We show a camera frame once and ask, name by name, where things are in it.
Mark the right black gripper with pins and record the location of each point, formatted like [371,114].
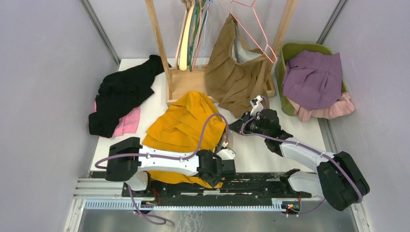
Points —
[236,126]

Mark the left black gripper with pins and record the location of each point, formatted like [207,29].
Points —
[213,182]

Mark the yellow garment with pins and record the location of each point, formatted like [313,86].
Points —
[190,122]

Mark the tan pleated skirt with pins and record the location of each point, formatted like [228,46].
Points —
[235,75]

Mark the pink wire hanger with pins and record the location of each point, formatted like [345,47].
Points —
[245,14]
[202,16]

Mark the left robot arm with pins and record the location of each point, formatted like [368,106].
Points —
[132,163]

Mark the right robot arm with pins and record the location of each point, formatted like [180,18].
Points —
[335,177]

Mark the wooden hanger rack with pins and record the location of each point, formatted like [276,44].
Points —
[178,82]

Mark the beige wooden hanger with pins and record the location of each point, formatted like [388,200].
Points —
[182,47]

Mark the green plastic hanger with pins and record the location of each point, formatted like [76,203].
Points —
[193,40]

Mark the grey plastic hanger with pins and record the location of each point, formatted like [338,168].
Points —
[192,26]

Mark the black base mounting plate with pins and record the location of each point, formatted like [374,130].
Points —
[245,189]

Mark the purple garment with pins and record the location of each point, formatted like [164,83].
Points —
[313,80]

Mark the green plastic bin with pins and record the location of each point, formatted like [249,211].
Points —
[288,51]

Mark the light pink ruffled garment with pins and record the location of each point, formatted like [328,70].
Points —
[343,106]

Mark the black garment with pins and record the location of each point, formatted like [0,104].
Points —
[132,86]

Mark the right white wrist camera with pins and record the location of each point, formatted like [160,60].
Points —
[258,104]

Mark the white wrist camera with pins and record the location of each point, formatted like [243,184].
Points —
[258,104]
[224,152]

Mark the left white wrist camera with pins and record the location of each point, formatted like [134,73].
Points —
[224,152]

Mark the aluminium frame rail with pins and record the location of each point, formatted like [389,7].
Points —
[102,206]

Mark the blue wire hanger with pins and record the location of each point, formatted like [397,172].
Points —
[204,34]

